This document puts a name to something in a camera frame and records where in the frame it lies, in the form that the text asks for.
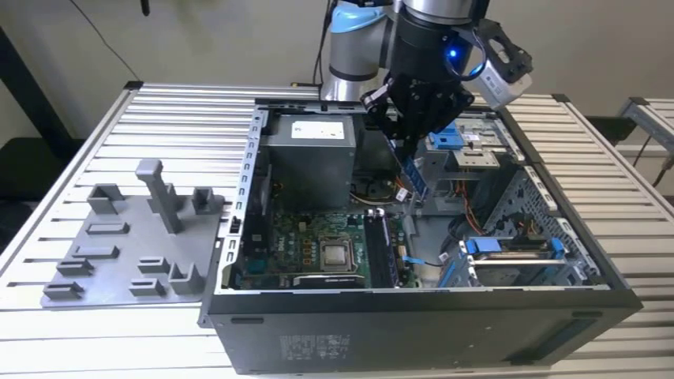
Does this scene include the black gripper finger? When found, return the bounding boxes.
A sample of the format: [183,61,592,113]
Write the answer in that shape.
[360,78,415,159]
[410,84,475,159]

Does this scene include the RAM stick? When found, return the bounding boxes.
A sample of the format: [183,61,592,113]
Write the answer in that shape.
[376,215,400,288]
[387,137,434,198]

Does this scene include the black empty RAM slot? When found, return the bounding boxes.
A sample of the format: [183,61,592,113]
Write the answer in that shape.
[367,216,387,288]

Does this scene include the blue drive bay latch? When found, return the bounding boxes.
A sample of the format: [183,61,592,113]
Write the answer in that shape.
[427,122,464,151]

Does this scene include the grey metal drive cage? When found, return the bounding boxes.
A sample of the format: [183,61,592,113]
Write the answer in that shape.
[399,112,522,216]

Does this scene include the grey power supply unit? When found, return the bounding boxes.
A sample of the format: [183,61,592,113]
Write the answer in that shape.
[260,114,356,212]

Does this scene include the black box behind table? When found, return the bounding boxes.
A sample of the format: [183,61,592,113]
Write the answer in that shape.
[584,115,638,148]

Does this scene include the hard disk in blue carrier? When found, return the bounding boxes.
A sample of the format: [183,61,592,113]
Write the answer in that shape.
[439,235,580,288]

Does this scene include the green motherboard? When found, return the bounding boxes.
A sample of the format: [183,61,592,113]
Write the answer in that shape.
[231,211,422,291]

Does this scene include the silver CPU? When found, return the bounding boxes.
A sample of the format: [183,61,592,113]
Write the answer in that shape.
[320,242,355,269]

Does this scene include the metal slat side table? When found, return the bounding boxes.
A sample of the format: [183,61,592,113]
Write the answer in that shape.
[615,96,674,159]

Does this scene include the black graphics card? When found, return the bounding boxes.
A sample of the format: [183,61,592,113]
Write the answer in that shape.
[292,274,367,289]

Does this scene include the grey parts rack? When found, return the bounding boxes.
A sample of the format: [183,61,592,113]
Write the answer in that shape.
[39,159,236,313]

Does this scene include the black PC case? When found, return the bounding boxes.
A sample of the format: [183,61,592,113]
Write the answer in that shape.
[197,94,645,376]

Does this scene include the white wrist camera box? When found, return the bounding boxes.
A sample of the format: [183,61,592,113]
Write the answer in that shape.
[466,57,534,111]

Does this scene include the power supply wire bundle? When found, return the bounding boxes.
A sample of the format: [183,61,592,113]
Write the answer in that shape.
[350,175,410,206]

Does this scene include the orange wires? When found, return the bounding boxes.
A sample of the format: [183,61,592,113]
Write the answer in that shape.
[455,179,486,236]

